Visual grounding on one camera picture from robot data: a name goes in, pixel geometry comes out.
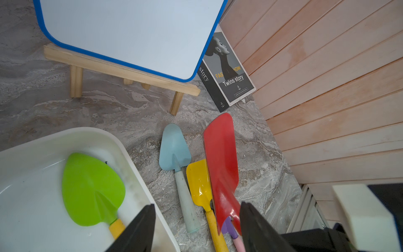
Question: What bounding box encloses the grey Twins story book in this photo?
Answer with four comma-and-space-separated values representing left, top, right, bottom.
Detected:
197, 26, 256, 112

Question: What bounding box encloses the whiteboard with blue frame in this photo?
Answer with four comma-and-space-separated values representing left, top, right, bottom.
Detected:
34, 0, 227, 83

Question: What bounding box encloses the wooden easel stand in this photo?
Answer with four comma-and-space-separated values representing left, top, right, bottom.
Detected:
44, 43, 200, 116

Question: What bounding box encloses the red shovel wooden handle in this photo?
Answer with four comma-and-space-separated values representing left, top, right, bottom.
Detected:
203, 113, 242, 234

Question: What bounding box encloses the green trowel yellow handle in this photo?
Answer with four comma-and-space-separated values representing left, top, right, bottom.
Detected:
61, 153, 126, 239

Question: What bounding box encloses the light blue trowel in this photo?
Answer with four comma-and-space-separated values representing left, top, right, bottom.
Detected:
159, 123, 200, 233

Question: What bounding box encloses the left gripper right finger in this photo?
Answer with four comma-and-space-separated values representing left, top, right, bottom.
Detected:
240, 202, 296, 252

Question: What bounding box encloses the purple shovel pink handle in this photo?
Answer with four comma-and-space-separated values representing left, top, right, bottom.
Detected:
221, 216, 246, 252

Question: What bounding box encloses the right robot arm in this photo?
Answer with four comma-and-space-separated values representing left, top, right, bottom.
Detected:
282, 183, 403, 252

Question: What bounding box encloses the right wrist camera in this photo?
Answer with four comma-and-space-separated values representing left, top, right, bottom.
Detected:
333, 183, 403, 252

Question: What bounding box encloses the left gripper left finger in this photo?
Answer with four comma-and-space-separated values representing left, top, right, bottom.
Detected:
106, 204, 156, 252

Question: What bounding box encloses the yellow shovel orange handle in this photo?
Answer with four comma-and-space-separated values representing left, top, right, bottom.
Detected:
186, 159, 229, 252

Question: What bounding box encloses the white plastic storage box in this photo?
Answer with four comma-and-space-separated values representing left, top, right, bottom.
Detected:
1, 127, 179, 252

